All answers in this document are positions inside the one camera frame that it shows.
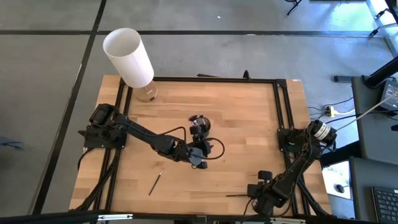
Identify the thin brown makeup brush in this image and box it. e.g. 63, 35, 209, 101
148, 169, 164, 196

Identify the black desk leg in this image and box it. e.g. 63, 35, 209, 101
320, 141, 363, 167

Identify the black mesh cup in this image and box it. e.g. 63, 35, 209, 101
190, 115, 211, 141

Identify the black aluminium table frame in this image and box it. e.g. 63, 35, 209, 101
73, 76, 335, 218

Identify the white shade wooden base lamp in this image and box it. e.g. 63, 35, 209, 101
102, 27, 159, 103

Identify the silver metal bracket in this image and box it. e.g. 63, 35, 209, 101
269, 217, 307, 224
97, 213, 134, 222

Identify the black front rig beam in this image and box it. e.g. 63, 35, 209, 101
0, 210, 374, 224

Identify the office chair base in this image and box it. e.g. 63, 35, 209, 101
368, 7, 398, 40

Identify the white cable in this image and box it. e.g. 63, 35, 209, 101
337, 92, 398, 131

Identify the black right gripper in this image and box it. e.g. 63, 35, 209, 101
248, 170, 277, 215

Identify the dark grey desk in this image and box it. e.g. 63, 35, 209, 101
351, 76, 398, 164
348, 156, 398, 223

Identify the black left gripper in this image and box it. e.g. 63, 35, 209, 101
186, 123, 214, 170

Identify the black monitor pole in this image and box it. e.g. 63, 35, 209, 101
364, 55, 398, 89

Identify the black keyboard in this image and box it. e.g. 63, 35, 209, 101
371, 185, 398, 223

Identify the grey tablet device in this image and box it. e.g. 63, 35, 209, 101
379, 78, 398, 112

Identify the grey blue object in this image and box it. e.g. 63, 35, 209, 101
0, 136, 25, 151

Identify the black chair leg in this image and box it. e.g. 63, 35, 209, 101
285, 0, 303, 16

